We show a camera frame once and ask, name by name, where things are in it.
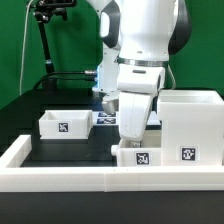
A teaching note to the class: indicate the white workspace border frame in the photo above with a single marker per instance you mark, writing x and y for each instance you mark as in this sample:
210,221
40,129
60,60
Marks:
15,178

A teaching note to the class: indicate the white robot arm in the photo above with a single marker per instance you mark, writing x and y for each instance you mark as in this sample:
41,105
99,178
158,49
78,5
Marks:
138,38

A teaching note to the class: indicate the white drawer cabinet frame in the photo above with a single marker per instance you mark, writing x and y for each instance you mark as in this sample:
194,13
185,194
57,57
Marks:
192,127

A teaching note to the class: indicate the white drawer box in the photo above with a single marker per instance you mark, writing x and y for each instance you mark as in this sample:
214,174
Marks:
66,124
147,154

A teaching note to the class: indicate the white marker tag sheet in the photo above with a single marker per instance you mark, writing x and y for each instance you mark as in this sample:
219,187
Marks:
101,118

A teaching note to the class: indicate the black camera stand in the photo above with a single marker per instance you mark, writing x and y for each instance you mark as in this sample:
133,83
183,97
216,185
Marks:
44,10

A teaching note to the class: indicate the white front drawer box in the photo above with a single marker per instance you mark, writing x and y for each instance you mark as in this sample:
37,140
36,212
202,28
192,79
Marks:
147,154

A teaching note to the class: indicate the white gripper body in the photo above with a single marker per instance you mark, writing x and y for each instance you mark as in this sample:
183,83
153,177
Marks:
134,110

